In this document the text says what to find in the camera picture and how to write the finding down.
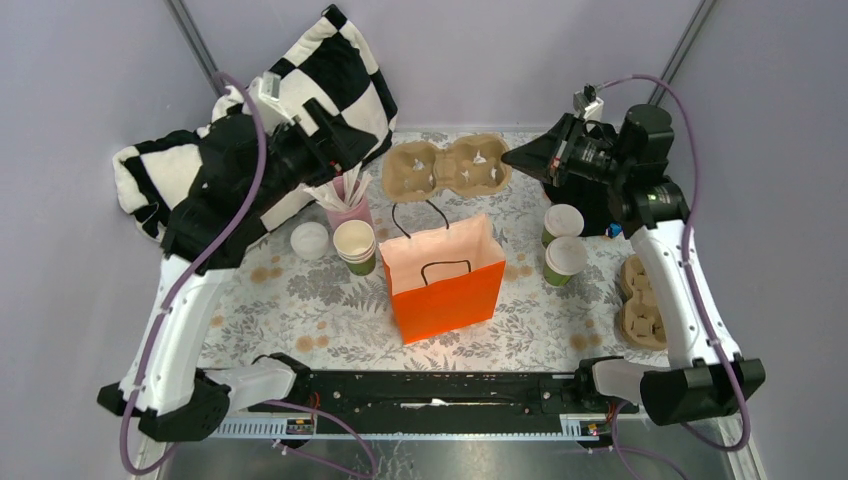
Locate stack of green cups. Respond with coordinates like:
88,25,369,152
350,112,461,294
332,220,376,276

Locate pink straw holder cup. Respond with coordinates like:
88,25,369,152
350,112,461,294
302,163,374,232

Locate brown cardboard cup carrier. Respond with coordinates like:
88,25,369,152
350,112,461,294
617,255,667,351

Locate floral tablecloth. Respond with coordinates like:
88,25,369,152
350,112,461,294
201,161,667,371

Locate black cloth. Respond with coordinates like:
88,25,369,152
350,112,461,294
542,176,623,238

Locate single brown cup carrier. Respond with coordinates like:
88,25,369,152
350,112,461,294
382,134,512,203

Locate black white checkered pillow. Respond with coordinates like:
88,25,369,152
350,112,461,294
112,5,398,242

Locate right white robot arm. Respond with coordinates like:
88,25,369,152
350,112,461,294
501,104,766,425

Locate green paper cup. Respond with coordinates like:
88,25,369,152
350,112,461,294
541,203,586,249
543,237,588,287

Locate white plastic cup lid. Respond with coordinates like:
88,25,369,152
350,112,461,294
544,203,586,240

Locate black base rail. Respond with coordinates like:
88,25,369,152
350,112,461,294
247,369,640,436

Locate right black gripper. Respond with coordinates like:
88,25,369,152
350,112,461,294
500,113,631,187

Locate orange paper bag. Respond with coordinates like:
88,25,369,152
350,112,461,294
378,205,506,344

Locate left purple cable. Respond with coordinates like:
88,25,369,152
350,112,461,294
119,71,380,480

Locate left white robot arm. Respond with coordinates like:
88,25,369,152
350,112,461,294
97,99,379,443

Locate stack of white lids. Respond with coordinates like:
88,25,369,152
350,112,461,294
290,222,330,261

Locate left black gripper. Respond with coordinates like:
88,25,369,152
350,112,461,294
247,97,379,216

